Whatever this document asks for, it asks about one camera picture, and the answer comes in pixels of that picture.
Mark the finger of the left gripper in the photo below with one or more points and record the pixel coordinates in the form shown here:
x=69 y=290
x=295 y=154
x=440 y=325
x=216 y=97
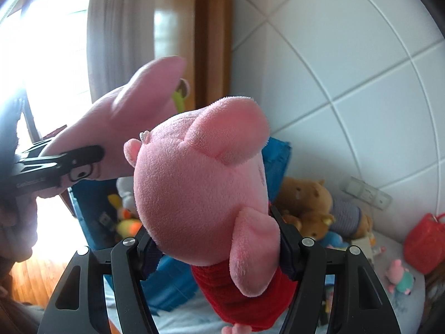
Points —
x=29 y=175

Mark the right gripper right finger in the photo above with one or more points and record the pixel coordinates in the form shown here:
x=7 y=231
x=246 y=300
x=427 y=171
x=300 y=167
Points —
x=360 y=303

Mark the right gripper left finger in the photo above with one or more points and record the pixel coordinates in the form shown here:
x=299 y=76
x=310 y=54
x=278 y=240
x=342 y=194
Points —
x=78 y=303

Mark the pink starfish plush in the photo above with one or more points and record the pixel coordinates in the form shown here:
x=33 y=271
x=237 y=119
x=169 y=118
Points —
x=122 y=114

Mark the pink pig plush red dress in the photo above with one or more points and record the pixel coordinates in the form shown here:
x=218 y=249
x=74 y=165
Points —
x=232 y=130

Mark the pink pig plush teal shirt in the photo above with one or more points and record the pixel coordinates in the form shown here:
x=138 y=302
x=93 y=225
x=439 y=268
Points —
x=400 y=278

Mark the white green carton box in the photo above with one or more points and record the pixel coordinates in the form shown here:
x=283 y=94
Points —
x=365 y=246

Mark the blue storage crate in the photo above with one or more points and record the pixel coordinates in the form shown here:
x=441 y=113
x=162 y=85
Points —
x=190 y=216

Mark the red plastic case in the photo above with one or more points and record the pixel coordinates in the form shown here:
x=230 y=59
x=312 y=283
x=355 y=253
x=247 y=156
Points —
x=424 y=245

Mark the small brown bear plush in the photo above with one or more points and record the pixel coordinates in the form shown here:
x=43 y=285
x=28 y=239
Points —
x=312 y=224

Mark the white duck plush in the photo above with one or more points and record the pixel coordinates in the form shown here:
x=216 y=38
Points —
x=128 y=221

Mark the white curtain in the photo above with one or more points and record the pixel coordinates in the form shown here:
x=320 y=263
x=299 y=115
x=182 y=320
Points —
x=120 y=40

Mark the white wall power strip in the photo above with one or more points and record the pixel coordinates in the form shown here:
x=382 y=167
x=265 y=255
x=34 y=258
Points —
x=367 y=193

